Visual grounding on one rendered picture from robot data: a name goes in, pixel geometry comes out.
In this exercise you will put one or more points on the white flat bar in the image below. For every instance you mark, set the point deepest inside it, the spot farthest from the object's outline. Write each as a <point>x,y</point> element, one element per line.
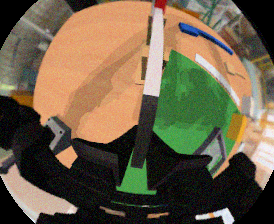
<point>217,76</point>

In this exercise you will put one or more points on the green mat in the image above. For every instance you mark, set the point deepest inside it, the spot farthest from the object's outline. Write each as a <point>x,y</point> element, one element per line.
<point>191,104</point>

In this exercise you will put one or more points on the red putter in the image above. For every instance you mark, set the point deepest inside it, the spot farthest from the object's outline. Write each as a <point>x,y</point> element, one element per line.
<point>152,87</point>

